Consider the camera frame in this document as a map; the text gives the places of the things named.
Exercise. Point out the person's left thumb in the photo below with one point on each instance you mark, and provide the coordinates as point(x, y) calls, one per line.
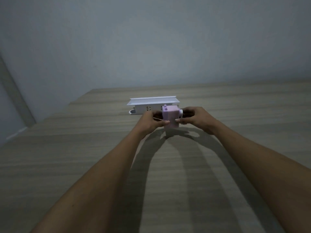
point(162, 123)

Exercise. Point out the person's left forearm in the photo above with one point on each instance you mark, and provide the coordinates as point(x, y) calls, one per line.
point(96, 181)

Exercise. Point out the person's left hand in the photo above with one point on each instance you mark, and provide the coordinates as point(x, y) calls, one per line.
point(148, 122)

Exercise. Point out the white plastic organizer tray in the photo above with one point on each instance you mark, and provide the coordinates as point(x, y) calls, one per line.
point(150, 105)

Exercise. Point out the pink plastic box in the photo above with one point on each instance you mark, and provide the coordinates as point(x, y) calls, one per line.
point(171, 117)

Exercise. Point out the thin wooden stick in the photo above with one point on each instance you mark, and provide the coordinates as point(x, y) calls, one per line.
point(158, 118)

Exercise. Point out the person's right hand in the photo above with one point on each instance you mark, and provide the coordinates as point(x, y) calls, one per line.
point(199, 118)

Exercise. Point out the person's right forearm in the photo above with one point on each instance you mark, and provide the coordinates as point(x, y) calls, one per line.
point(261, 172)

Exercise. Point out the person's right thumb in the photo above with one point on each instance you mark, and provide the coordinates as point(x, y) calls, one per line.
point(182, 120)

